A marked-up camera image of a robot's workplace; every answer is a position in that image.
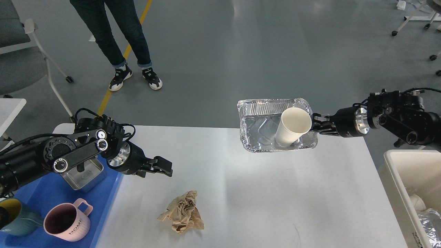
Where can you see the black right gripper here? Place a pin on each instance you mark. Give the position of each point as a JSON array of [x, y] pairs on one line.
[[349, 122]]

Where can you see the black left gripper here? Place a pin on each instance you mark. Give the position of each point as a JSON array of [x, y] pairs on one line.
[[131, 160]]

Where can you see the white paper cup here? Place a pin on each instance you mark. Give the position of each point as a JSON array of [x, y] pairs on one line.
[[294, 122]]

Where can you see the brown paper napkin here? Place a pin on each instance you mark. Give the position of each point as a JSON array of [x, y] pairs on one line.
[[183, 213]]

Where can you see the aluminium foil tray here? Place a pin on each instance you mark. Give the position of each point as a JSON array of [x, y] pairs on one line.
[[259, 120]]

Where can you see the stainless steel rectangular tin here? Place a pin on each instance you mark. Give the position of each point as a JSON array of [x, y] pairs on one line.
[[84, 181]]

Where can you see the pink ribbed mug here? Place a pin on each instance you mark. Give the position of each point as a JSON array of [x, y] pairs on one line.
[[68, 221]]

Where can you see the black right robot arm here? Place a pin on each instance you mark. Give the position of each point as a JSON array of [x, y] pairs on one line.
[[401, 113]]

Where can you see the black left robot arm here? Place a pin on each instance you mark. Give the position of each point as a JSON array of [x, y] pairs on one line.
[[34, 157]]

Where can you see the white bin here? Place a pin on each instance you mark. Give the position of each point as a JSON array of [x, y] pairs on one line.
[[405, 173]]

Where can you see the blue plastic tray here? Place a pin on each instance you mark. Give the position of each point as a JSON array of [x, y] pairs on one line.
[[50, 190]]

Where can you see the white cup in bin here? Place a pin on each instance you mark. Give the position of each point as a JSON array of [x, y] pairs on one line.
[[417, 203]]

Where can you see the crumpled foil in bin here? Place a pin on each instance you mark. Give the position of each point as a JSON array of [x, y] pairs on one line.
[[431, 222]]

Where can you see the white chair base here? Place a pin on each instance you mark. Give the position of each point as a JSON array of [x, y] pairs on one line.
[[434, 15]]

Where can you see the teal ceramic mug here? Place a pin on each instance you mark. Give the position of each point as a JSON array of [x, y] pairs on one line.
[[18, 219]]

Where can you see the white side table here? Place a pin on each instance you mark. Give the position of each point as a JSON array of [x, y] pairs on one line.
[[9, 109]]

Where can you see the grey office chair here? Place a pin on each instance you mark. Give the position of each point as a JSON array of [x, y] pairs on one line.
[[24, 67]]

